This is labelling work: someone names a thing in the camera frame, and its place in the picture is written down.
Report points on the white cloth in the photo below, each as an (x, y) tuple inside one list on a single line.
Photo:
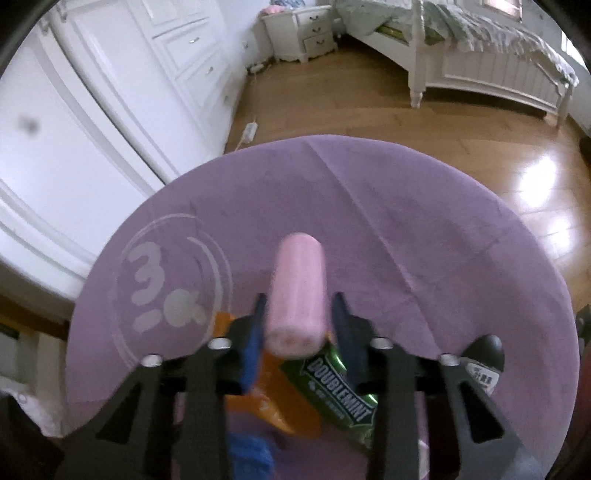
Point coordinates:
[(32, 406)]

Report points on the white wardrobe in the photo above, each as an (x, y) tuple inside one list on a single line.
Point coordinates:
[(115, 92)]

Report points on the orange-yellow wrapper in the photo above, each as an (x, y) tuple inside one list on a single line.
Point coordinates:
[(277, 397)]

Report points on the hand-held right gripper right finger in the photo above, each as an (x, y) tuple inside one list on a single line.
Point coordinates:
[(352, 350)]

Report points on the white wooden bed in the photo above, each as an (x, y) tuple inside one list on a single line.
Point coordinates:
[(480, 78)]

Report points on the power strip with plugs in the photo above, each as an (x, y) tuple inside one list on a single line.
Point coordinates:
[(257, 67)]

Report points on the black labelled item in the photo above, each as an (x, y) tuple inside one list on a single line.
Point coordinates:
[(485, 355)]

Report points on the pink bag roll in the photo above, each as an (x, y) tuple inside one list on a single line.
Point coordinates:
[(298, 295)]

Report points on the blue blurred item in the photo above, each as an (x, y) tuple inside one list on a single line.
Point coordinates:
[(251, 454)]

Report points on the white power strip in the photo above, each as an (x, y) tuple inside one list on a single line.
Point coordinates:
[(250, 131)]

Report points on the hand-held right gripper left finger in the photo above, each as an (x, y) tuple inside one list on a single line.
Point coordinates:
[(251, 360)]

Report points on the green gum wrapper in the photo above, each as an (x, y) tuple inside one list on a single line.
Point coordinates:
[(337, 397)]

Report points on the round purple table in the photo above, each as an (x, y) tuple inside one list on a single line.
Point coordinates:
[(392, 230)]

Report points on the pink plush toy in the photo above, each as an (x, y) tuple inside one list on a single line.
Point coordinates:
[(275, 10)]

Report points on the floral green quilt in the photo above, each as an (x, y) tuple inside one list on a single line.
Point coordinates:
[(489, 32)]

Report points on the white nightstand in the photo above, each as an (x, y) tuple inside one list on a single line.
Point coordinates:
[(300, 37)]

